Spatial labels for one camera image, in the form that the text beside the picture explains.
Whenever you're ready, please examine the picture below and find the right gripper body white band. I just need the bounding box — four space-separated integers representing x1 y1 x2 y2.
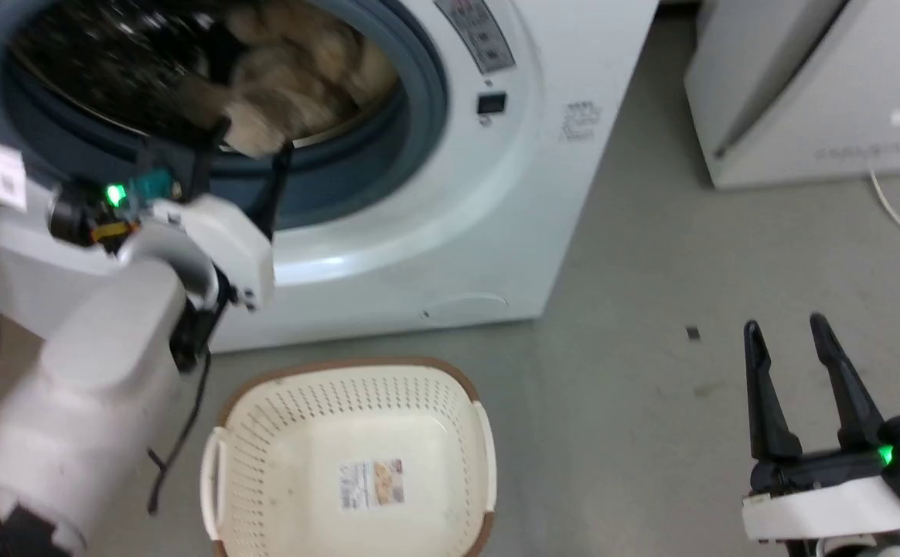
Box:
741 416 900 542

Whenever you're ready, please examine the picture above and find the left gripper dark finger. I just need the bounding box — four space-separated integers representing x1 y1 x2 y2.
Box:
252 142 295 239
138 116 232 203

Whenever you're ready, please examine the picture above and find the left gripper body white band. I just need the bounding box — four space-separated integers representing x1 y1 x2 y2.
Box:
49 166 276 312

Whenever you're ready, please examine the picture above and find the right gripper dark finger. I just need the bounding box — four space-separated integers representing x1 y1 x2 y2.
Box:
743 320 804 463
809 313 886 451

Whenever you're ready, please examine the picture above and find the beige laundry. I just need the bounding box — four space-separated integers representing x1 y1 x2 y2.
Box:
187 0 400 155

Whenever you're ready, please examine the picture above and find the cream perforated laundry basket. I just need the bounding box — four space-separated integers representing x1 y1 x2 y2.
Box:
200 357 497 557

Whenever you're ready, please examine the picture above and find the white front-load washing machine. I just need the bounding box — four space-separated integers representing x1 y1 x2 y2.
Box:
0 0 660 354

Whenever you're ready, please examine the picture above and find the paper label sticker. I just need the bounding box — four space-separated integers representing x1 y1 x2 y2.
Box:
339 458 406 511

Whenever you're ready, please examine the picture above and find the white cabinet appliance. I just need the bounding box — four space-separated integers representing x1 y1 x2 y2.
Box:
683 0 900 191

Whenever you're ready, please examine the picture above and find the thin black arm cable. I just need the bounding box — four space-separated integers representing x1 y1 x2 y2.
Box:
145 348 213 517

